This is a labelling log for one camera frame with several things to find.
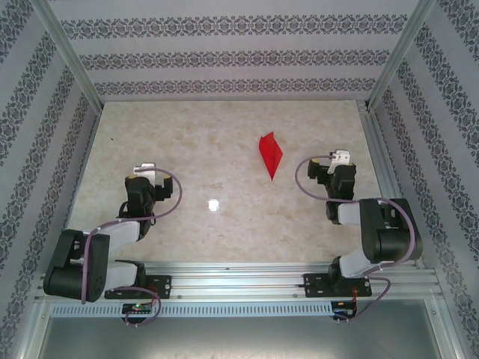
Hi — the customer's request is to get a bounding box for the red paper sheet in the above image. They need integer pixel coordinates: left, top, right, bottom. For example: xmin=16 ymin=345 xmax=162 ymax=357
xmin=257 ymin=131 xmax=284 ymax=182

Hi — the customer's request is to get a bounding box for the grey metal sheet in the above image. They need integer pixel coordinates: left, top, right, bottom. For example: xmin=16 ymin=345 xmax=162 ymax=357
xmin=22 ymin=298 xmax=462 ymax=359

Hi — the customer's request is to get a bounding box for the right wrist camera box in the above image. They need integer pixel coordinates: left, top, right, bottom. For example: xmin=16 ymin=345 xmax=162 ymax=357
xmin=328 ymin=148 xmax=353 ymax=175

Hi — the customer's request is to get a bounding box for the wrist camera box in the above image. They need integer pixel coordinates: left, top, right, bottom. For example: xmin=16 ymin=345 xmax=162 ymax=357
xmin=328 ymin=148 xmax=353 ymax=175
xmin=134 ymin=161 xmax=159 ymax=185

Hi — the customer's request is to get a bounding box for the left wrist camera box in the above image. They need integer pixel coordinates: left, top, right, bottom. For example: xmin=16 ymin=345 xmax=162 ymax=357
xmin=134 ymin=161 xmax=159 ymax=185

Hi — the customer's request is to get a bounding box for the aluminium side rail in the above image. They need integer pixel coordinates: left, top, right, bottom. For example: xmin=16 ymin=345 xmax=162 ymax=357
xmin=358 ymin=99 xmax=427 ymax=271
xmin=52 ymin=106 xmax=104 ymax=272

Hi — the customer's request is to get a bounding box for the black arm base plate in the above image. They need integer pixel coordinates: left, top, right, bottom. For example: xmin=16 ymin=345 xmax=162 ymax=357
xmin=303 ymin=272 xmax=373 ymax=299
xmin=104 ymin=274 xmax=174 ymax=301

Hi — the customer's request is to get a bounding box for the long aluminium base rail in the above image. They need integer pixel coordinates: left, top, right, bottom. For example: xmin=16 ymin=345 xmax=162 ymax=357
xmin=34 ymin=260 xmax=442 ymax=301

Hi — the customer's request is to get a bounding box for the aluminium frame post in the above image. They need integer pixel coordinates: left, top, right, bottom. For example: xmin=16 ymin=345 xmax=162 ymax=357
xmin=35 ymin=0 xmax=106 ymax=111
xmin=366 ymin=0 xmax=439 ymax=111

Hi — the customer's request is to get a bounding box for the slotted grey cable duct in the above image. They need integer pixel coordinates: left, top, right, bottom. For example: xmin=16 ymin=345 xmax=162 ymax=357
xmin=49 ymin=301 xmax=357 ymax=319

